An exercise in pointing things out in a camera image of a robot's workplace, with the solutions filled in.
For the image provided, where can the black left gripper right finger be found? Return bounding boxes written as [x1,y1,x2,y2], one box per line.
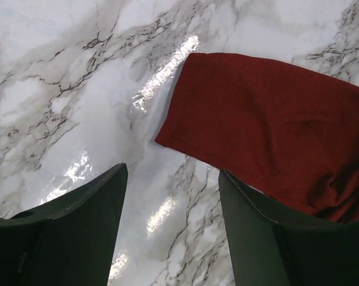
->
[218,170,359,285]

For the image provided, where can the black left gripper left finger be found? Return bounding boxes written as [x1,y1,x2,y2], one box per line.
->
[0,163,128,286]

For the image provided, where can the dark red cloth napkin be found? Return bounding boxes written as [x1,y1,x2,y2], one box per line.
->
[155,53,359,223]

